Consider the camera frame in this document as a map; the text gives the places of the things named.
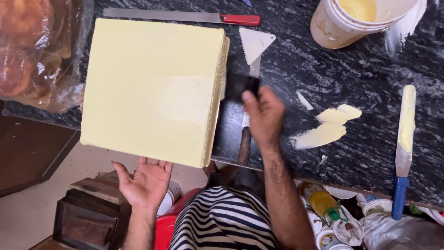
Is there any striped shirt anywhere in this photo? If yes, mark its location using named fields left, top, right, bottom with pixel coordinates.
left=168, top=185, right=279, bottom=250

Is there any brown wooden table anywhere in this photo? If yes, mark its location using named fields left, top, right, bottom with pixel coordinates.
left=0, top=101, right=81, bottom=198

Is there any person's right hand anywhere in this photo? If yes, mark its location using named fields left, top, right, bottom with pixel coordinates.
left=241, top=86, right=287, bottom=147

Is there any plastic bag of brown buns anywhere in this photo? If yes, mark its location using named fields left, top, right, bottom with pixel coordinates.
left=0, top=0, right=95, bottom=115

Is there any white can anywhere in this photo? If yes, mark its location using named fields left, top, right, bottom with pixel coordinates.
left=156, top=181, right=182, bottom=218

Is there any white plastic bag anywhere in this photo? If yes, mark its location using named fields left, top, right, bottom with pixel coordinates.
left=357, top=205, right=444, bottom=250

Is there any square yellow frosted cake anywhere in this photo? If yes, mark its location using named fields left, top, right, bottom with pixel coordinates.
left=80, top=18, right=230, bottom=169

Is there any white bucket of yellow cream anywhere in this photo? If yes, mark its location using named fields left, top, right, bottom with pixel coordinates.
left=309, top=0, right=428, bottom=50

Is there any white cup with blue print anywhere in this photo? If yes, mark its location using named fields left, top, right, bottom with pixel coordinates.
left=356, top=193, right=393, bottom=218

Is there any white triangular comb scraper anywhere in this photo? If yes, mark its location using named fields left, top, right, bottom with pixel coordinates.
left=238, top=27, right=277, bottom=66

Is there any white printed tin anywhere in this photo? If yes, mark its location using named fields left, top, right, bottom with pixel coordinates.
left=314, top=226, right=355, bottom=250

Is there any white tub with stained lid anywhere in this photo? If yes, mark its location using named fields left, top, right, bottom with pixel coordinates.
left=331, top=211, right=365, bottom=247

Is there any long knife with red handle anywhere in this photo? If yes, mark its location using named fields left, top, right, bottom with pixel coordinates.
left=103, top=8, right=261, bottom=27

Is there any yellow bottle with green cap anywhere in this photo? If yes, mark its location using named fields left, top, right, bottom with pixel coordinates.
left=298, top=181, right=342, bottom=222

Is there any gold cake board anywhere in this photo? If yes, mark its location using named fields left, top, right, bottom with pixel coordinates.
left=203, top=35, right=231, bottom=169

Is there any dark metal box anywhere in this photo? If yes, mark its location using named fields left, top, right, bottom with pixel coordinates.
left=52, top=187, right=132, bottom=250

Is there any red plastic bucket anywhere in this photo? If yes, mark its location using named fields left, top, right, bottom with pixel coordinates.
left=154, top=187, right=202, bottom=250

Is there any person's left hand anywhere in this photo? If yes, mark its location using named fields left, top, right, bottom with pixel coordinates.
left=111, top=156, right=174, bottom=212

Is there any black plastic scraper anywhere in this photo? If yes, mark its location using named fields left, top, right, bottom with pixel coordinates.
left=224, top=71, right=262, bottom=105

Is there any icing spatula with blue handle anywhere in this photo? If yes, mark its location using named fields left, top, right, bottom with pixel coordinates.
left=391, top=84, right=417, bottom=221

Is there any palette knife with wooden handle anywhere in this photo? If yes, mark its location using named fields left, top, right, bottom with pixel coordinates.
left=237, top=55, right=262, bottom=166

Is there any white bowl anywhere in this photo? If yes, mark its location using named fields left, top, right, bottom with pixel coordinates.
left=324, top=185, right=358, bottom=200

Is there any yellow cream smear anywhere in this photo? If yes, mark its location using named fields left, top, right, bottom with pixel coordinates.
left=289, top=104, right=363, bottom=151

